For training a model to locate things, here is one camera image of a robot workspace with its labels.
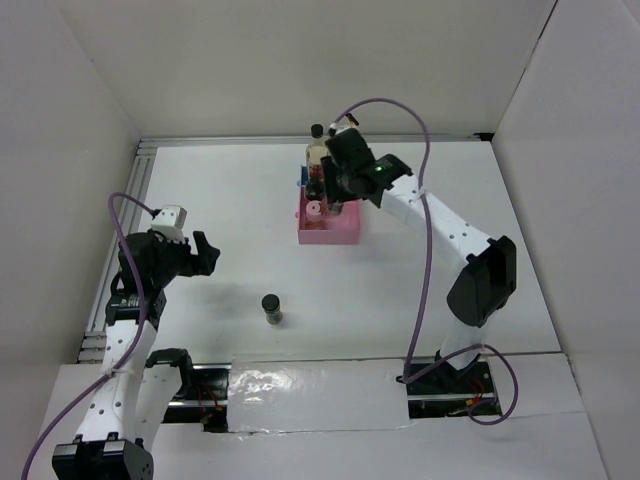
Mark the black cap sauce bottle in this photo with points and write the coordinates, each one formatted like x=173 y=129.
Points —
x=315 y=152

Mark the pink lid spice jar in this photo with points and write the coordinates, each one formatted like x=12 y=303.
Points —
x=314 y=215

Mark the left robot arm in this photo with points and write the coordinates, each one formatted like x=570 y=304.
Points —
x=115 y=438

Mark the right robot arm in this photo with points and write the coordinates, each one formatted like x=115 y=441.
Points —
x=485 y=268

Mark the small dark spice jar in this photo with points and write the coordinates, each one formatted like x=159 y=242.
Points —
x=336 y=208

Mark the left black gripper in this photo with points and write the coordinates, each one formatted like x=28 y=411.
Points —
x=201 y=264

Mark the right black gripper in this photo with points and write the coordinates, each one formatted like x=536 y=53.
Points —
x=332 y=193

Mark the large black lid spice jar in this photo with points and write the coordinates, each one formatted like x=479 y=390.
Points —
x=315 y=192

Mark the blue plastic bin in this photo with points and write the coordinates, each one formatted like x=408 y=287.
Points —
x=303 y=177

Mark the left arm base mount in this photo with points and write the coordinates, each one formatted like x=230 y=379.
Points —
x=204 y=402

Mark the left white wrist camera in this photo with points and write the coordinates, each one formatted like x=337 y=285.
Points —
x=169 y=221

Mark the pink plastic bin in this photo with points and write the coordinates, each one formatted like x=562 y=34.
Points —
x=343 y=229

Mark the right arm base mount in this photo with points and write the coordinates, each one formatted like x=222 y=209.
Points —
x=438 y=394

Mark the gold spout glass bottle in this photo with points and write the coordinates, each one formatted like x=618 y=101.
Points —
x=352 y=120

